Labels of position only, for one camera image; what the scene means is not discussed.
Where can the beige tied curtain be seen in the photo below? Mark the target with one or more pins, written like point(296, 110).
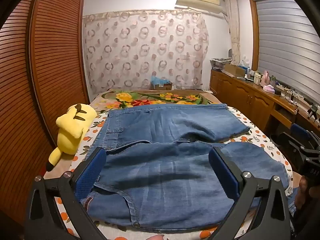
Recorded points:
point(233, 30)

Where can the grey window blind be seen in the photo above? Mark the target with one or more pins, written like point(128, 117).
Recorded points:
point(287, 42)

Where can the pink cloth item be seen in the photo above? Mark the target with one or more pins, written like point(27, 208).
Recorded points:
point(268, 89)

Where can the orange fruit print sheet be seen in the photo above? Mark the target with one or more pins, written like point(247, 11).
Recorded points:
point(260, 135)

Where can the basket of papers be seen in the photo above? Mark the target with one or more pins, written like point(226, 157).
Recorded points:
point(220, 62)

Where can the yellow plush toy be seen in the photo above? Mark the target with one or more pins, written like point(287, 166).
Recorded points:
point(70, 130)

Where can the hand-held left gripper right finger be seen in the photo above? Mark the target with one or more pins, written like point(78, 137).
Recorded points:
point(223, 175)

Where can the cardboard box with blue cloth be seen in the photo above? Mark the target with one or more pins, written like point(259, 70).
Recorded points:
point(161, 86)

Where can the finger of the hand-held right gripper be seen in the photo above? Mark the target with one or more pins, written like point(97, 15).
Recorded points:
point(287, 142)
point(298, 130)

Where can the floral blanket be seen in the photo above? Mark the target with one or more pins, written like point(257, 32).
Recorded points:
point(150, 97)

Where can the person's right hand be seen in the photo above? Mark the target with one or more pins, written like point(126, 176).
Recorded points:
point(303, 187)

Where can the pink bottle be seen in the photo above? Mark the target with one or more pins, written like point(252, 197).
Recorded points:
point(265, 78)

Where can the brown louvered wardrobe doors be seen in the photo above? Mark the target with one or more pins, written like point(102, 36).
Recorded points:
point(50, 55)

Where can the open cardboard box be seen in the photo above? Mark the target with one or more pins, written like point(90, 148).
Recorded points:
point(233, 70)

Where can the blue denim pants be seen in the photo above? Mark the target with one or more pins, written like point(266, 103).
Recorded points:
point(162, 175)

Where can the wooden window frame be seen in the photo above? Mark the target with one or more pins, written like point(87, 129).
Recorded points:
point(253, 30)

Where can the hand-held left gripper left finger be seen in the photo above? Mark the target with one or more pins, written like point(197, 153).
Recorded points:
point(90, 175)

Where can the wooden cabinet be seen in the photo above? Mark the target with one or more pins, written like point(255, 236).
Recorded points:
point(240, 90)

